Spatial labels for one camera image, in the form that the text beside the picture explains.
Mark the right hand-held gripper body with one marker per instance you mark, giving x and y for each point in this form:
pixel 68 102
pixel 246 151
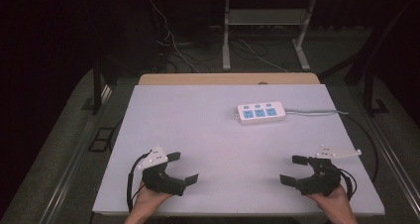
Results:
pixel 322 181

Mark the aluminium floor rail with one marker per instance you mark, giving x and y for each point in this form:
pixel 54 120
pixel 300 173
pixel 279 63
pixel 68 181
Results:
pixel 394 158
pixel 76 151

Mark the black rectangular floor frame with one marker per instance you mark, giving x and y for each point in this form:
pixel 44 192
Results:
pixel 100 139

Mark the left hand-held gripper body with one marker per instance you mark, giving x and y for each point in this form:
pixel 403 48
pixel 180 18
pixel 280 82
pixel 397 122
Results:
pixel 163 182

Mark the black stand with foot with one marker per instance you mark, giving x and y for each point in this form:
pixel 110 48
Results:
pixel 369 85

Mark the person's right hand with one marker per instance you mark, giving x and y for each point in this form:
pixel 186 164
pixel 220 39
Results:
pixel 335 205

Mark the black upright stand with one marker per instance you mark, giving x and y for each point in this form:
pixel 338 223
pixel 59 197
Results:
pixel 96 85

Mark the grey metal desk frame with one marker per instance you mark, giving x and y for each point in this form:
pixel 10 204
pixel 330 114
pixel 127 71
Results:
pixel 226 35

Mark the white power strip blue sockets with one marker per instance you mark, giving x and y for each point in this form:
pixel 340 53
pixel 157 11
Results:
pixel 261 113

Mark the person's left hand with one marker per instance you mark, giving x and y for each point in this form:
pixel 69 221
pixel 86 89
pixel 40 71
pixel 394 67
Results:
pixel 147 201

